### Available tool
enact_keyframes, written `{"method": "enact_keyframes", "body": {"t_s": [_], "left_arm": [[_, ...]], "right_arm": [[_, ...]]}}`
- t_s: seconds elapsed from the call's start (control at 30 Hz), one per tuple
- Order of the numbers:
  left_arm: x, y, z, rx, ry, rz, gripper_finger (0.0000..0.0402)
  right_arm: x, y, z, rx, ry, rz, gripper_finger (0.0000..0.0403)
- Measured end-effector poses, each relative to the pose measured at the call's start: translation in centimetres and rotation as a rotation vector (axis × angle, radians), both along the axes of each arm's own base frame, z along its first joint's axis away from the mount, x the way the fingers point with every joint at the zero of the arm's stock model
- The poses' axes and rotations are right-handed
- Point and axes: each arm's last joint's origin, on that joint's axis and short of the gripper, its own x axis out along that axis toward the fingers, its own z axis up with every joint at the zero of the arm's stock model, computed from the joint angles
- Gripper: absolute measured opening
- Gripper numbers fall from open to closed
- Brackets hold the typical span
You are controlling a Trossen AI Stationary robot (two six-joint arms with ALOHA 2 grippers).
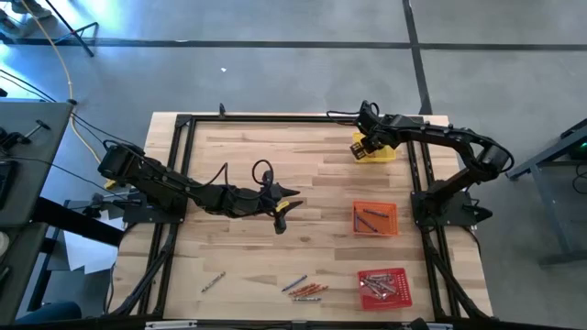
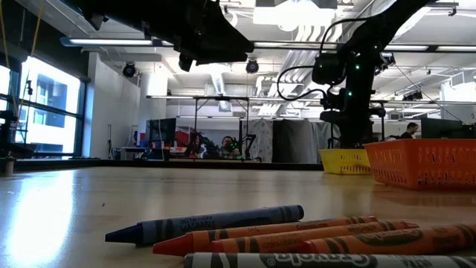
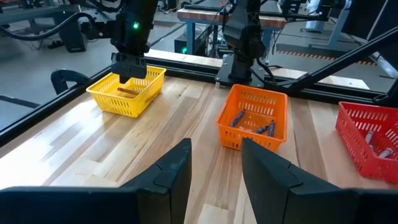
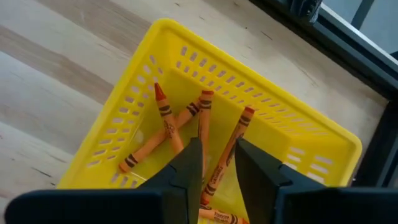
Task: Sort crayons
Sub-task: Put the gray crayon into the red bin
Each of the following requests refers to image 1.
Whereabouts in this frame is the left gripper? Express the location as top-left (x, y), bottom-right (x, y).
top-left (249, 170), bottom-right (304, 236)

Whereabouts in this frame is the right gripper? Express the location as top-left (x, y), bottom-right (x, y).
top-left (350, 100), bottom-right (403, 160)

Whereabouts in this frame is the yellow plastic basket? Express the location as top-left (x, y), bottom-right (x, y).
top-left (351, 131), bottom-right (397, 164)

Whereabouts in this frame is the orange plastic basket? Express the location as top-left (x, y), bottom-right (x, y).
top-left (350, 200), bottom-right (400, 237)

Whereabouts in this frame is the red plastic basket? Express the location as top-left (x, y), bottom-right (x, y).
top-left (357, 268), bottom-right (414, 313)

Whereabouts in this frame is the white paper sheet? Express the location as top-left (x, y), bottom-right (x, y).
top-left (61, 208), bottom-right (126, 276)

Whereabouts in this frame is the black support beam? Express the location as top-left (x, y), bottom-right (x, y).
top-left (31, 195), bottom-right (126, 248)

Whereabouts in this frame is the black device green light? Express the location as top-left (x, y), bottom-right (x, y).
top-left (559, 117), bottom-right (587, 161)

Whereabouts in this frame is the person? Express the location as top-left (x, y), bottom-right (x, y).
top-left (16, 300), bottom-right (83, 325)

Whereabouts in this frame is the black clamp tool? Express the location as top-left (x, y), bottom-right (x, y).
top-left (0, 118), bottom-right (51, 150)

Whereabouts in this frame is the grey side table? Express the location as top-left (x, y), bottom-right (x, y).
top-left (0, 100), bottom-right (74, 230)

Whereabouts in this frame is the black tripod stand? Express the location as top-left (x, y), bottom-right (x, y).
top-left (43, 0), bottom-right (100, 59)

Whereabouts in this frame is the black right camera cable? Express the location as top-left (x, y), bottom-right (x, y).
top-left (326, 101), bottom-right (382, 126)

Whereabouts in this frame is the black camera cable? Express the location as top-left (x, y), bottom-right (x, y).
top-left (201, 159), bottom-right (275, 203)
top-left (326, 101), bottom-right (382, 126)

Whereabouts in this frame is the black left camera cable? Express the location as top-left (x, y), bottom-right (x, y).
top-left (201, 159), bottom-right (275, 203)

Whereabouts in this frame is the white edge bracket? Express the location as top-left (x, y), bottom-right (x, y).
top-left (144, 320), bottom-right (198, 330)
top-left (401, 322), bottom-right (454, 330)

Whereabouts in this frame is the yellow floor cable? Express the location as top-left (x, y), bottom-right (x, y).
top-left (17, 0), bottom-right (118, 190)

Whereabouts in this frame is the grey desk frame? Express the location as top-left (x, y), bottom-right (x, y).
top-left (508, 117), bottom-right (587, 267)

